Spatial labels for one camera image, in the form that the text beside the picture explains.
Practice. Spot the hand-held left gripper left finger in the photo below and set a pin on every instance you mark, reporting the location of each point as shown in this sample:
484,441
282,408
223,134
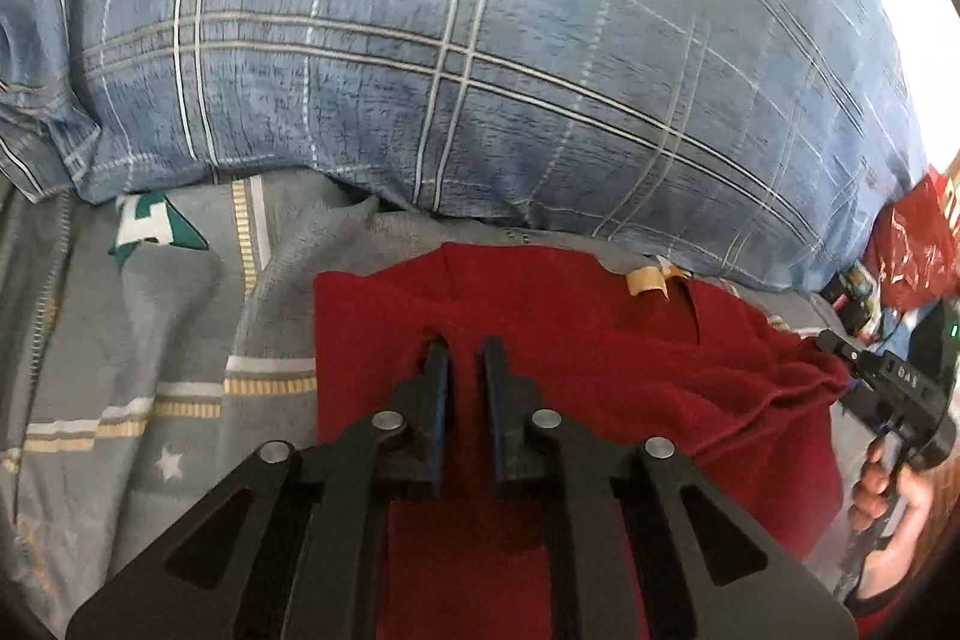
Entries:
442,400

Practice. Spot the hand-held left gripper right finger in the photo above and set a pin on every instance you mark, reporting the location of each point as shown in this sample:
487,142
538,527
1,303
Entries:
491,400

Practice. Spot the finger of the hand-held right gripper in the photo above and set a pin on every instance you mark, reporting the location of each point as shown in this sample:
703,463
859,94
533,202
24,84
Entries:
838,347

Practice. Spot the red sweater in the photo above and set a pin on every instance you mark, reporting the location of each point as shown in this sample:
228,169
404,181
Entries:
600,347

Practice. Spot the person's right hand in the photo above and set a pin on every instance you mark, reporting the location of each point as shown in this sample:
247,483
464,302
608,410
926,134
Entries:
926,520

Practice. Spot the dark bottle with red label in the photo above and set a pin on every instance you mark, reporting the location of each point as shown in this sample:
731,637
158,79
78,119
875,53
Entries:
841,296

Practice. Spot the red plastic bag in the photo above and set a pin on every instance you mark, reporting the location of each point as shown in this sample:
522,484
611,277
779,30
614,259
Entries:
911,250

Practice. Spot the grey star print bedsheet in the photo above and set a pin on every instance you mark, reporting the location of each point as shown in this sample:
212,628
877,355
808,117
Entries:
150,347

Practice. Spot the blue plaid pillow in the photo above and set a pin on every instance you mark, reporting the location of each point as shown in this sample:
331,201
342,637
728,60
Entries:
450,10

